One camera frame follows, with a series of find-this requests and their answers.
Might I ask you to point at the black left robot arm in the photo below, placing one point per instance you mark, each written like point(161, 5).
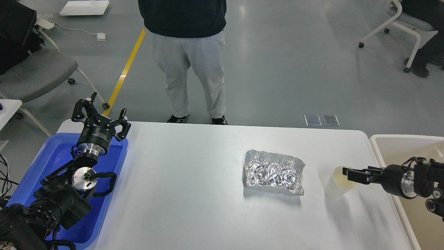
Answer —
point(63, 198)

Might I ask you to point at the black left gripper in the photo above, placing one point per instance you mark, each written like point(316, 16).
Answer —
point(96, 136)

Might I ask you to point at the white flat box on floor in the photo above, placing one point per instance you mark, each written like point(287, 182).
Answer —
point(84, 8)

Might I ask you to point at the beige plastic bin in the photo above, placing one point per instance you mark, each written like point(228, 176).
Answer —
point(424, 229)

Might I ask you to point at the white paper cup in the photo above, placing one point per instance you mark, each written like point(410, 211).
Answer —
point(338, 183)

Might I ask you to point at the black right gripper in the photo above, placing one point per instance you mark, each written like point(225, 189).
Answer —
point(396, 180)

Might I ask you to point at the white power adapter with cable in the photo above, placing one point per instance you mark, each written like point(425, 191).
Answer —
point(98, 36)

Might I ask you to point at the standing person grey trousers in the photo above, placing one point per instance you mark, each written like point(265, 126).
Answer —
point(189, 34)

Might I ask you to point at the grey office chair left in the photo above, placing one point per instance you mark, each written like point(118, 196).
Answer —
point(41, 72)

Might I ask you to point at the white side table corner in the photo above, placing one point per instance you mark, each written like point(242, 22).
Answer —
point(9, 107)

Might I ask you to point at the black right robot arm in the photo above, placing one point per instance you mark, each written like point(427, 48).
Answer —
point(417, 176)

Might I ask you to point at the right metal floor plate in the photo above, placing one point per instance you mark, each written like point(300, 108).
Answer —
point(331, 120)

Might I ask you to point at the metal floor plate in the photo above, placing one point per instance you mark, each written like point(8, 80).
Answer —
point(313, 120)
point(331, 120)

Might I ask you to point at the crumpled aluminium foil tray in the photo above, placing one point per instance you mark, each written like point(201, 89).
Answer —
point(273, 172)

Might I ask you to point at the left metal floor plate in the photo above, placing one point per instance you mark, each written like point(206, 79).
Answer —
point(313, 120)

